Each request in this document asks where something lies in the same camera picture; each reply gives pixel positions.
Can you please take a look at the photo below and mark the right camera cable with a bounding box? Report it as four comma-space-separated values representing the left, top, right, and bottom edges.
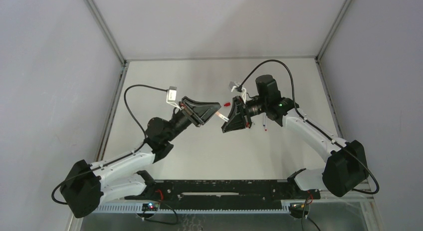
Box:
238, 59, 380, 195

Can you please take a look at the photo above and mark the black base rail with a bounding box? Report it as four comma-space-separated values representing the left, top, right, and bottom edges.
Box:
125, 177, 321, 209

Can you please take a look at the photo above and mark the controller board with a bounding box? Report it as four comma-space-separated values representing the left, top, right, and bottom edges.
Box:
142, 202, 160, 212
288, 204, 309, 219

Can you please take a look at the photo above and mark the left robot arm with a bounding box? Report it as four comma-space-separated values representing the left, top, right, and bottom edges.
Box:
59, 96, 221, 218

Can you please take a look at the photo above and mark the left controller board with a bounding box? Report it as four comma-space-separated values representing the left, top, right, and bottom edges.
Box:
142, 202, 160, 212

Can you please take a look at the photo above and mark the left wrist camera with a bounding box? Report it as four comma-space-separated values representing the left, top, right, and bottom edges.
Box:
166, 86, 178, 107

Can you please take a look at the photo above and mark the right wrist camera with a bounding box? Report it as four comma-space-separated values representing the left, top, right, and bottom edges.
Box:
228, 81, 243, 93

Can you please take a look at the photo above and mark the perforated metal strip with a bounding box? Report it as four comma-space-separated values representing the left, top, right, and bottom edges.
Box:
92, 203, 290, 214

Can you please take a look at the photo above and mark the thin white pen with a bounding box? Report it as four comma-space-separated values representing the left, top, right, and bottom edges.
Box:
221, 115, 229, 122

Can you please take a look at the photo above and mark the right controller board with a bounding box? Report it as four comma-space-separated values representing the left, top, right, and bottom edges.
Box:
288, 204, 309, 219

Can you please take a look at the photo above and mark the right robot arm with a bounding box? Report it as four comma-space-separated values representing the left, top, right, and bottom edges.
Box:
221, 75, 370, 197

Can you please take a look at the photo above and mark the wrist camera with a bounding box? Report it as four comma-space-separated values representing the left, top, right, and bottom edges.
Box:
228, 81, 243, 93
166, 86, 178, 107

